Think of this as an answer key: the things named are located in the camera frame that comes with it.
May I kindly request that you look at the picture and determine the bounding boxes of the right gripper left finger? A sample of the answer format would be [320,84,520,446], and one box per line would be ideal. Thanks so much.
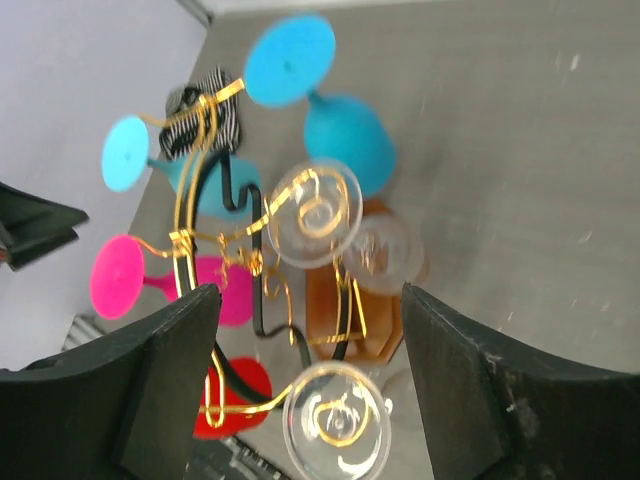
[1,284,221,479]

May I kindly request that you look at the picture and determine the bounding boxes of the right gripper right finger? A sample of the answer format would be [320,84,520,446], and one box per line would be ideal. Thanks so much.
[401,284,639,479]

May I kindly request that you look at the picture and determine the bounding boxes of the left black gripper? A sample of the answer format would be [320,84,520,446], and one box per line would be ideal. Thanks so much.
[1,183,89,270]

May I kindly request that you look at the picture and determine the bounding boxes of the red wine glass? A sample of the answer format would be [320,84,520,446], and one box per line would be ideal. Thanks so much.
[193,357,272,440]

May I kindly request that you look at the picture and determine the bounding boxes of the clear wine glass front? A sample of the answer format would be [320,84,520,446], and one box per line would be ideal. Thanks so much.
[282,360,415,480]

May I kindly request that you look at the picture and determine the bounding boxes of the clear wine glass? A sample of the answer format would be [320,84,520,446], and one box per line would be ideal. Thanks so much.
[282,360,415,480]
[266,159,426,295]

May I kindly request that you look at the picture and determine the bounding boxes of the striped black white cloth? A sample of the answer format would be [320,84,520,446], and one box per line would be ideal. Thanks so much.
[158,67,246,161]

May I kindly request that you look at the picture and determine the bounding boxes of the pink wine glass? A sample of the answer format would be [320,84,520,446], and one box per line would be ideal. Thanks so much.
[89,235,254,327]

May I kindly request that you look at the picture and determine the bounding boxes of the light blue wine glass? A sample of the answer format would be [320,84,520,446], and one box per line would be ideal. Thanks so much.
[101,115,251,222]

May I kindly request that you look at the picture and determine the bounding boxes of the clear wine glass rear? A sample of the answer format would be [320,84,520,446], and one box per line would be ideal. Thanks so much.
[266,159,426,295]

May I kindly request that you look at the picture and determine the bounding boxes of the blue wine glass rear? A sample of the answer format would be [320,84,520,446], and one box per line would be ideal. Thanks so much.
[243,14,397,198]

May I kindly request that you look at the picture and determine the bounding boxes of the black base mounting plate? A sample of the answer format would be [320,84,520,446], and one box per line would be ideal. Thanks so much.
[184,434,286,480]

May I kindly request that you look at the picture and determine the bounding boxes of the gold wire wine glass rack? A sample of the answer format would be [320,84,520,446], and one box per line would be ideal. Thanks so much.
[137,77,406,449]

